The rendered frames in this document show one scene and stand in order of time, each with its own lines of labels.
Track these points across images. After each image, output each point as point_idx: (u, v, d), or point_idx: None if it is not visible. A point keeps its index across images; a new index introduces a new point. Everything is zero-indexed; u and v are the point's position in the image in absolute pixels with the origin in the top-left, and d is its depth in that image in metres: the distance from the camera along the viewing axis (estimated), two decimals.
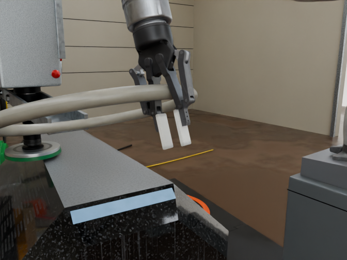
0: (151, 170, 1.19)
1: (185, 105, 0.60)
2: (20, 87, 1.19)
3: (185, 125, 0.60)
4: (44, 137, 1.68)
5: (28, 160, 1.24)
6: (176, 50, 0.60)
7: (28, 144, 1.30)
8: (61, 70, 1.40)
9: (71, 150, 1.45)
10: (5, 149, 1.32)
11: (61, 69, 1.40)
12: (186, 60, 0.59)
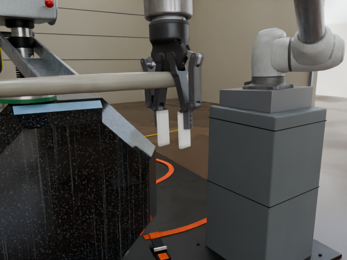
0: (90, 94, 1.47)
1: (189, 109, 0.58)
2: (11, 17, 1.11)
3: (186, 129, 0.59)
4: None
5: None
6: (189, 51, 0.57)
7: None
8: (56, 10, 1.33)
9: None
10: (49, 95, 1.24)
11: (56, 9, 1.32)
12: (198, 64, 0.57)
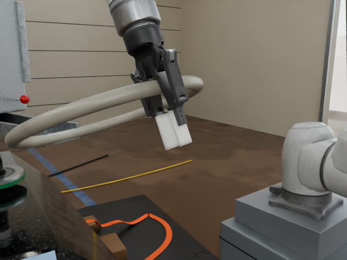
0: (46, 221, 1.00)
1: (176, 105, 0.59)
2: None
3: (180, 125, 0.59)
4: None
5: (19, 181, 1.23)
6: (161, 50, 0.59)
7: None
8: None
9: None
10: None
11: None
12: (172, 59, 0.58)
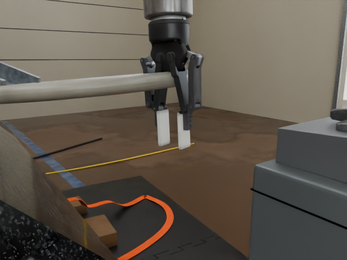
0: None
1: (189, 111, 0.58)
2: None
3: (186, 130, 0.59)
4: None
5: None
6: (189, 52, 0.56)
7: None
8: None
9: None
10: None
11: None
12: (198, 65, 0.56)
